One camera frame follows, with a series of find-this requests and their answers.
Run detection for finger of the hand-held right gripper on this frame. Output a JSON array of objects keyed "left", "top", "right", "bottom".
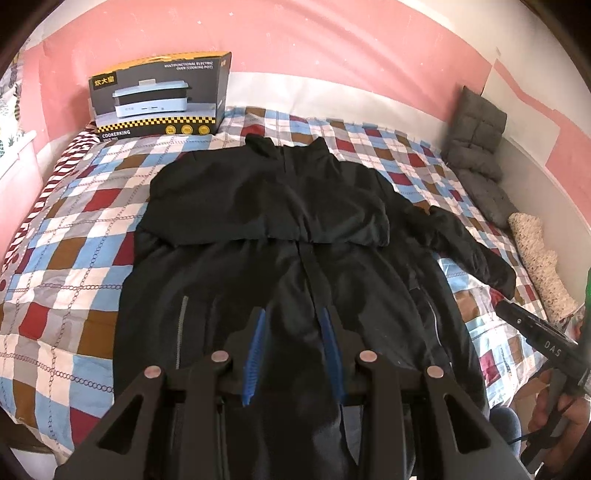
[{"left": 494, "top": 299, "right": 533, "bottom": 334}]

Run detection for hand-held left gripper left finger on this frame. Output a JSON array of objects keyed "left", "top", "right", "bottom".
[{"left": 54, "top": 306, "right": 269, "bottom": 480}]

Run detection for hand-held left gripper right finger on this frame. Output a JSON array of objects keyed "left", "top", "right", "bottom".
[{"left": 320, "top": 305, "right": 533, "bottom": 480}]

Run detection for black jacket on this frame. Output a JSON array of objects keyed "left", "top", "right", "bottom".
[{"left": 113, "top": 135, "right": 517, "bottom": 480}]

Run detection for person's right hand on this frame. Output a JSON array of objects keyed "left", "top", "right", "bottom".
[{"left": 529, "top": 369, "right": 591, "bottom": 457}]

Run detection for beige speckled pillow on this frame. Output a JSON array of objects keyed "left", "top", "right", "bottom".
[{"left": 508, "top": 212, "right": 581, "bottom": 320}]

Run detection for person's leg in jeans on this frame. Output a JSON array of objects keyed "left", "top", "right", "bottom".
[{"left": 488, "top": 406, "right": 523, "bottom": 445}]

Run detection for grey padded cushion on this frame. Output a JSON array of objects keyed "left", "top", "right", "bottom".
[{"left": 440, "top": 85, "right": 519, "bottom": 228}]

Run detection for checkered patchwork quilt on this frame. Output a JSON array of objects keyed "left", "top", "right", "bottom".
[{"left": 0, "top": 106, "right": 579, "bottom": 468}]

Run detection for red white striped cloth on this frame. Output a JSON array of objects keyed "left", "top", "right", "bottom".
[{"left": 0, "top": 128, "right": 100, "bottom": 278}]

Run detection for cooking pot cardboard box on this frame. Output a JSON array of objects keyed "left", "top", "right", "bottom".
[{"left": 88, "top": 51, "right": 232, "bottom": 136}]

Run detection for pineapple print curtain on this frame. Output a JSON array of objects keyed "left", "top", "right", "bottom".
[{"left": 0, "top": 50, "right": 38, "bottom": 162}]

